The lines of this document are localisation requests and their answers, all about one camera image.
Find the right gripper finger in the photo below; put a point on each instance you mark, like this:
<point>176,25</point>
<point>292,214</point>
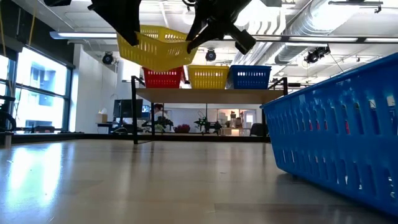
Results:
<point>196,26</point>
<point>205,37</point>

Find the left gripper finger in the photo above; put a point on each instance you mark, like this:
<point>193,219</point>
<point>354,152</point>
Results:
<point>132,31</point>

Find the yellow plastic basket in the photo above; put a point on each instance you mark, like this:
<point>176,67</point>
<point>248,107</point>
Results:
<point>155,53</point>
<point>208,77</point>

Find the blue plastic basket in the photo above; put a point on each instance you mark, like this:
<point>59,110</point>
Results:
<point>250,79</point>
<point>326,141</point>

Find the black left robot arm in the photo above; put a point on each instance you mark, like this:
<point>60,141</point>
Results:
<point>57,2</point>

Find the wooden shelf with black legs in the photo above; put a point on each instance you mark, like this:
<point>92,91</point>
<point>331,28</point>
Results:
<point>202,96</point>

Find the black round ceiling lamp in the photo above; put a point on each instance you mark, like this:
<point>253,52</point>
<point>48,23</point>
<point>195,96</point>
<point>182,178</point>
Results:
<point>210,55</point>
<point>108,58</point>

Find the long ceiling light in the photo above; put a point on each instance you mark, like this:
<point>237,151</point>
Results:
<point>84,35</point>
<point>323,39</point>

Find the black computer monitor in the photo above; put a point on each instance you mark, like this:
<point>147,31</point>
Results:
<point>127,109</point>

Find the person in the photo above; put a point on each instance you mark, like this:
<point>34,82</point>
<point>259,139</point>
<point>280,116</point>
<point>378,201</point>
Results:
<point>159,113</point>

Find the beige tissue box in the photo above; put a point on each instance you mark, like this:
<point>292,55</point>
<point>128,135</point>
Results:
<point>101,118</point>

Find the dark green potted plant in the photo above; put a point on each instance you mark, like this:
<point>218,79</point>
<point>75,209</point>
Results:
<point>164,122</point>

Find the red flowers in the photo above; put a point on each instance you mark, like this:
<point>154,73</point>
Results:
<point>182,128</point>

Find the dark office chair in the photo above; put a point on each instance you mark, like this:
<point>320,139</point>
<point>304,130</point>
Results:
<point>256,130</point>

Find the large glass window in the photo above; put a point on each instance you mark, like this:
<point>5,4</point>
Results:
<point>40,93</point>

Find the black ceiling track light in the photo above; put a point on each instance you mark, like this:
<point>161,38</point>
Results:
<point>354,2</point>

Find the silver ventilation duct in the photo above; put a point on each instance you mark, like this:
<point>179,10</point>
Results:
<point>311,25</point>

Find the black aluminium table frame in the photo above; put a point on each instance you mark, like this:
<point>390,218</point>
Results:
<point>77,137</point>

